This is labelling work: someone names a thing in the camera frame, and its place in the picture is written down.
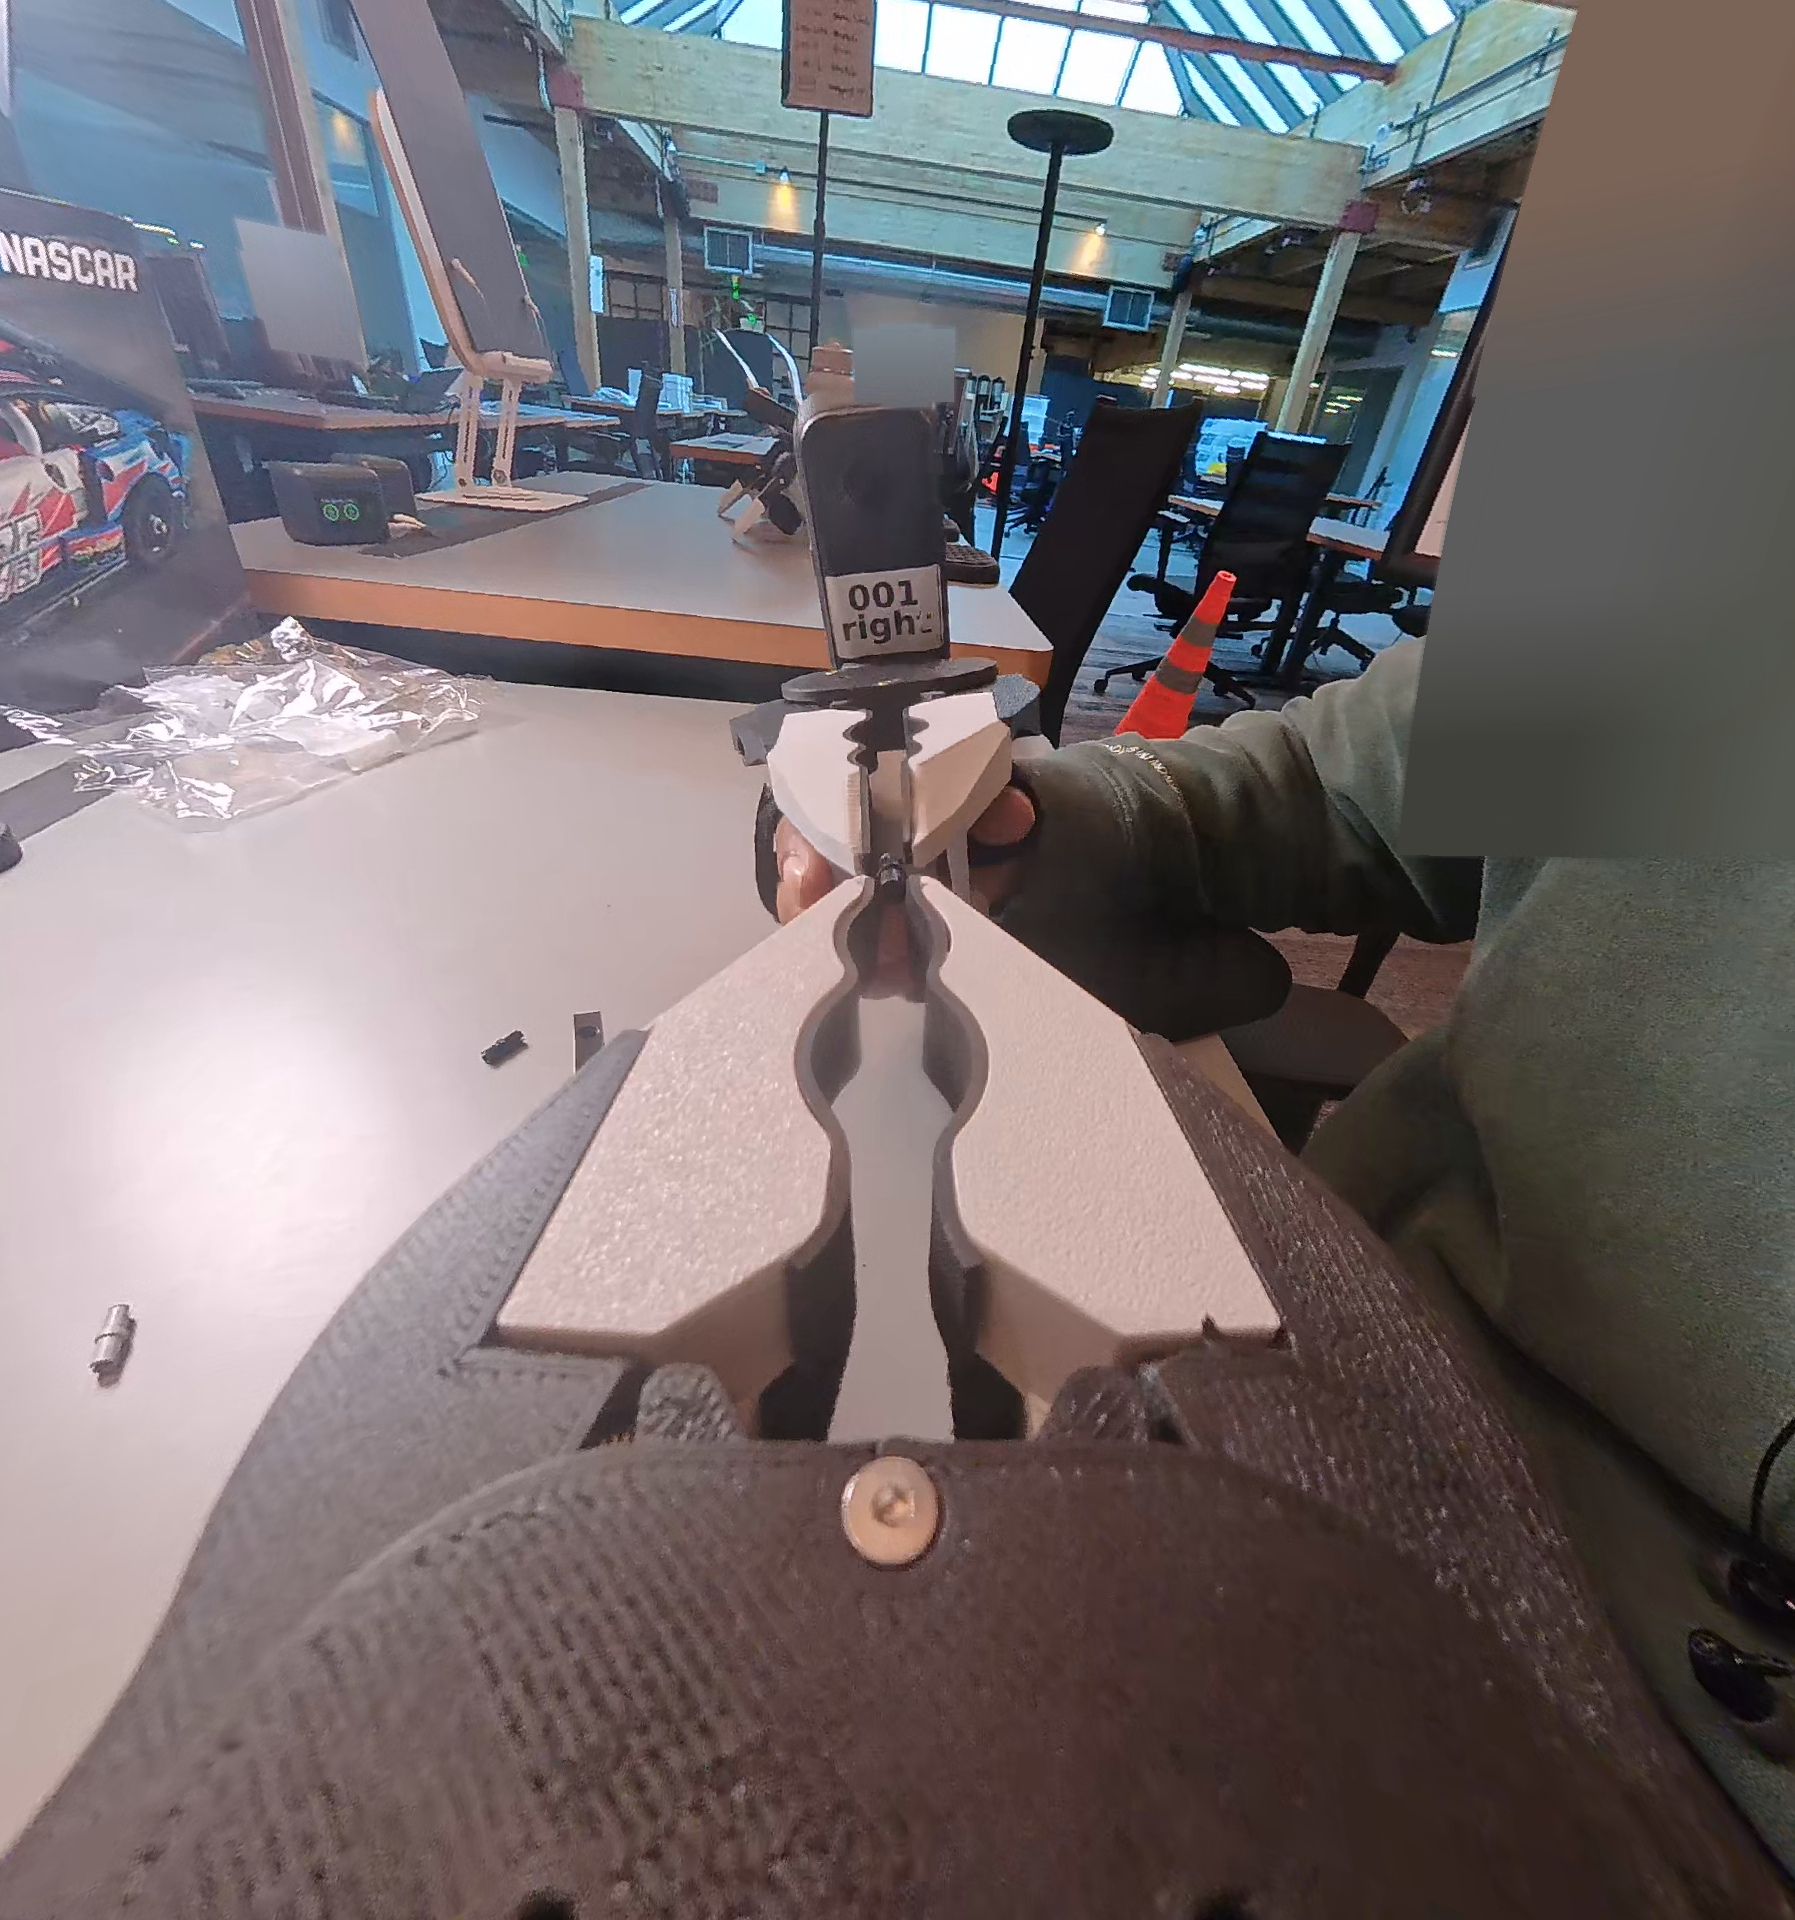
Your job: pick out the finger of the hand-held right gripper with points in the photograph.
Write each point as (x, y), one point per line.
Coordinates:
(821, 788)
(958, 772)

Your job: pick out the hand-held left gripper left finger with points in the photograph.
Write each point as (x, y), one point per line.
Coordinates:
(658, 1169)

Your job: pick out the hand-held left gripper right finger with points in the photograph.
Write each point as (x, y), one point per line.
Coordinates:
(1108, 1186)

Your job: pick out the black lego pin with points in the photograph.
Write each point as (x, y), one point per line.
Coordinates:
(891, 873)
(503, 1044)

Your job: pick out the black lego frame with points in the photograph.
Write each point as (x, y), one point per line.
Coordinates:
(587, 1035)

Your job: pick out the person's right forearm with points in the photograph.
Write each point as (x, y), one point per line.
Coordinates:
(1212, 840)

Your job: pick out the grey lego pin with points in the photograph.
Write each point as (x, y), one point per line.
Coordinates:
(113, 1340)

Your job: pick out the race car lego box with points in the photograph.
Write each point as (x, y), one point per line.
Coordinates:
(71, 450)

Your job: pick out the person's right hand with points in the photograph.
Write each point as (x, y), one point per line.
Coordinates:
(801, 878)

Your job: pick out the black oval pad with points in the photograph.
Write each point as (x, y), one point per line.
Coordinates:
(973, 565)

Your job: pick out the idle hand-held gripper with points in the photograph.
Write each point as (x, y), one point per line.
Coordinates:
(763, 503)

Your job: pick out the beige water bottle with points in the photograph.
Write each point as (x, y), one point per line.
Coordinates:
(832, 368)

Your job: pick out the black office chair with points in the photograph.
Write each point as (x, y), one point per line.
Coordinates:
(1108, 510)
(1273, 539)

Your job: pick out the black chair armrest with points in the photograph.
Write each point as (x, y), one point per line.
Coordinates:
(1310, 1044)

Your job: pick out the orange traffic cone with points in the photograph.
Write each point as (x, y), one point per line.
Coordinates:
(1188, 667)

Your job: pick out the black floor lamp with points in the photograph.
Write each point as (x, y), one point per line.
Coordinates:
(1054, 301)

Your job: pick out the grey wood-edged desk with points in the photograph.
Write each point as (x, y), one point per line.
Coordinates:
(611, 569)

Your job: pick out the black desk mat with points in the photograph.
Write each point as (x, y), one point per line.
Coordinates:
(506, 520)

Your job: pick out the white tablet stand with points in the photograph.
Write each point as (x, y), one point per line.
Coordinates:
(485, 390)

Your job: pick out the person's green sweatshirt torso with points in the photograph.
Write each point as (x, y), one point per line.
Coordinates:
(1587, 1200)

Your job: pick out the clear plastic bag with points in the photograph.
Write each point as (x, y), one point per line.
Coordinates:
(267, 720)

